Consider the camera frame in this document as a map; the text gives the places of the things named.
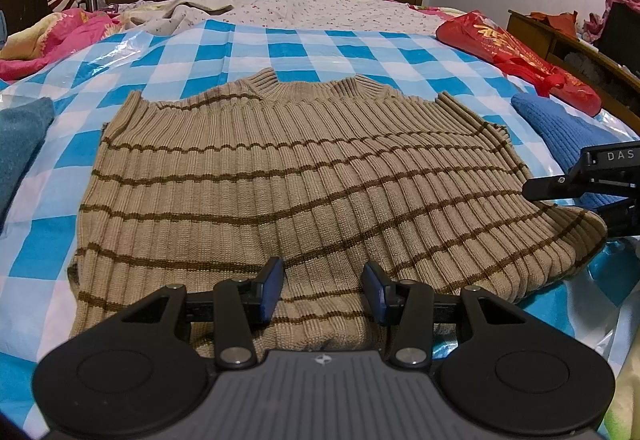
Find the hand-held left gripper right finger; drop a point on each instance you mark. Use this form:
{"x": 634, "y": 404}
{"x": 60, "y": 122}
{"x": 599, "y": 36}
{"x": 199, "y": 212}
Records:
{"x": 375, "y": 294}

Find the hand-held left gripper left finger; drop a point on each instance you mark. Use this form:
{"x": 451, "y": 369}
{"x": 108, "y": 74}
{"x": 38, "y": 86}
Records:
{"x": 272, "y": 292}

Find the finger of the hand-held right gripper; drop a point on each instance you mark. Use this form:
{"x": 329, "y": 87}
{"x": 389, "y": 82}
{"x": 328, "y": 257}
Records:
{"x": 555, "y": 186}

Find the tan striped ribbed sweater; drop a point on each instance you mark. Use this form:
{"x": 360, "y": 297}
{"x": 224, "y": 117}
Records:
{"x": 310, "y": 180}

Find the blue knitted garment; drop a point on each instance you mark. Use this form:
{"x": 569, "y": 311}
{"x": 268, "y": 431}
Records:
{"x": 555, "y": 125}

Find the wooden bedside desk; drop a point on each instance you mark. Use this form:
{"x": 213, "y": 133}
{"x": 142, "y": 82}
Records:
{"x": 575, "y": 50}

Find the red plastic bag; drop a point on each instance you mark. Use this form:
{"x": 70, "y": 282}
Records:
{"x": 500, "y": 45}

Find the orange red cloth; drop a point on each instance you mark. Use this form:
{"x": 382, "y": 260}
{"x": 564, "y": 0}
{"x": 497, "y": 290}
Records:
{"x": 552, "y": 20}

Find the blue white checkered sheet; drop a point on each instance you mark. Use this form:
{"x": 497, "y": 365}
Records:
{"x": 250, "y": 45}

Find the beige floral quilt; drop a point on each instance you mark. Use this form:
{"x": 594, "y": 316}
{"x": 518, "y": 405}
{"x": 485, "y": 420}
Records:
{"x": 325, "y": 8}

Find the teal folded fleece garment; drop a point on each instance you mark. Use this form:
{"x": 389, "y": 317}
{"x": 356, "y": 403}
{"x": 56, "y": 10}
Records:
{"x": 20, "y": 145}

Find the pink floral blanket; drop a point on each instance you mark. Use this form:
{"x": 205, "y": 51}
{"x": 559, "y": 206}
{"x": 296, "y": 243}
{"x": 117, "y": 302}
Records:
{"x": 50, "y": 40}

